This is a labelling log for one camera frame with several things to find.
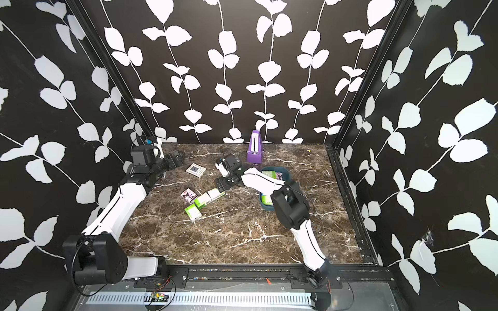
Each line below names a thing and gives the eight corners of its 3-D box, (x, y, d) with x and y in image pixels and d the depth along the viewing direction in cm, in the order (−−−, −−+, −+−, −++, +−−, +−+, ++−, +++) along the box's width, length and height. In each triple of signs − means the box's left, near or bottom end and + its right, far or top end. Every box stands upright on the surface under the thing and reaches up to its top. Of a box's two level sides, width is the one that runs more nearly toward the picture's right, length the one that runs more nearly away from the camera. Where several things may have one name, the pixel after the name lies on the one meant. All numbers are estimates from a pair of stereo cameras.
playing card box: (187, 172, 110) (186, 169, 108) (194, 164, 113) (193, 162, 111) (199, 178, 107) (198, 175, 105) (205, 170, 110) (205, 168, 109)
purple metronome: (247, 163, 114) (247, 141, 100) (248, 152, 120) (247, 129, 105) (260, 163, 114) (262, 141, 100) (260, 152, 120) (261, 129, 106)
